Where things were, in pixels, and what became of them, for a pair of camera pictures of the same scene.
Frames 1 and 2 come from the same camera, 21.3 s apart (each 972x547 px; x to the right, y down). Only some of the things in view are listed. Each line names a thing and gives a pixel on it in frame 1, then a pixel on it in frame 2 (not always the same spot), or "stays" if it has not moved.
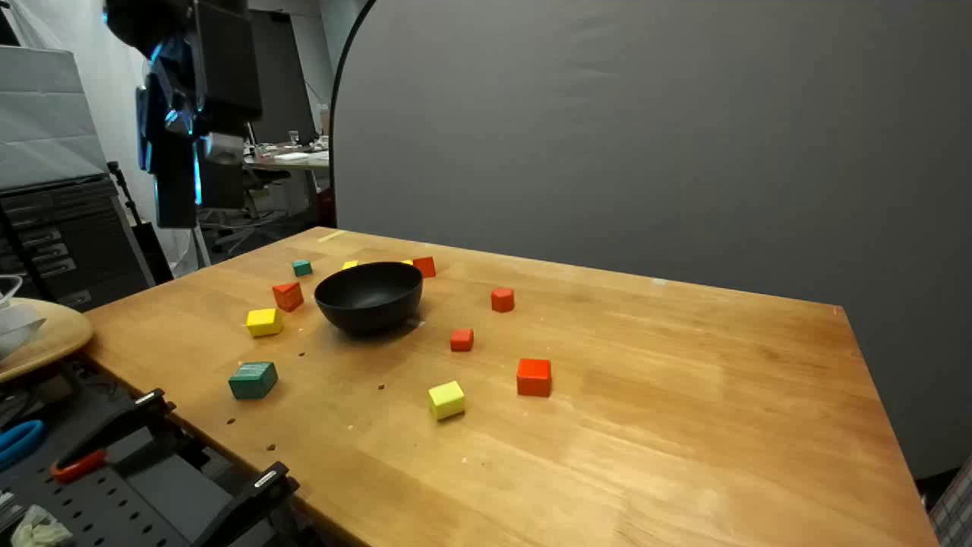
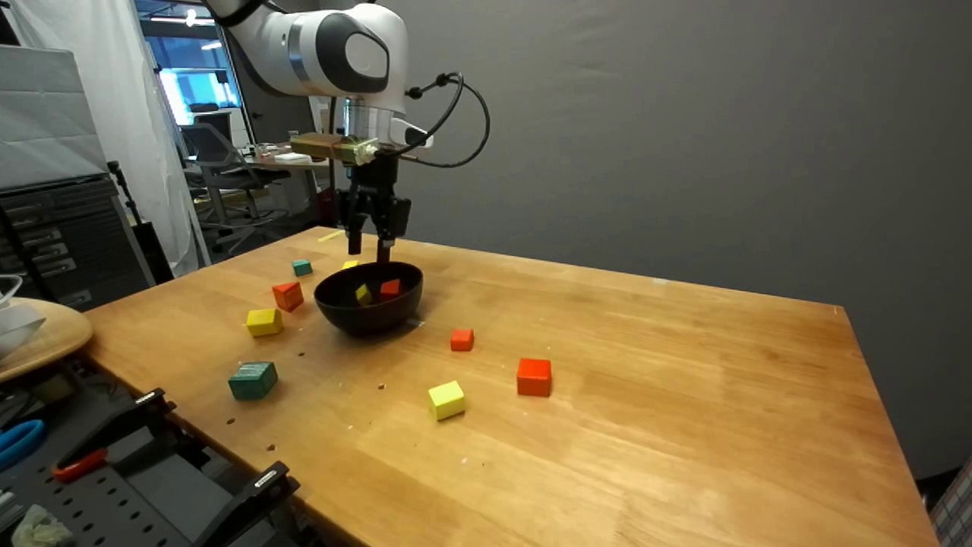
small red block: [426, 264] → [390, 285]
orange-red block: [462, 341] stays
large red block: [291, 294] stays
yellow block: [264, 320] stays
